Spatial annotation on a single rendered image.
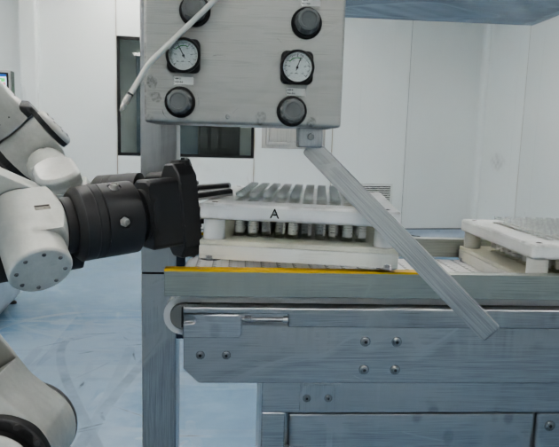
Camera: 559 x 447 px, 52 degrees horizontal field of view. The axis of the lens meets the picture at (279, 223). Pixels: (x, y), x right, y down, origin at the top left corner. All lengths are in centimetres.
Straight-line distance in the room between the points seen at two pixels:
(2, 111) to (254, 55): 62
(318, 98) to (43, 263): 34
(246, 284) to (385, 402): 26
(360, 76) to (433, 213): 175
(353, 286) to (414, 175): 590
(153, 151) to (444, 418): 61
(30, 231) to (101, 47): 545
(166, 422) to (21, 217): 56
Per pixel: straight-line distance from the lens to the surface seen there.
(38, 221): 65
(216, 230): 71
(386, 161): 644
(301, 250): 70
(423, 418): 86
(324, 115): 65
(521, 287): 78
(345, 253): 70
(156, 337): 103
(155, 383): 106
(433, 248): 102
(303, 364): 74
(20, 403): 92
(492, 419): 89
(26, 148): 115
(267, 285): 70
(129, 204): 67
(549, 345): 83
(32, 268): 64
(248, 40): 65
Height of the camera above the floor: 103
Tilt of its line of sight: 8 degrees down
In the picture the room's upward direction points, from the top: 2 degrees clockwise
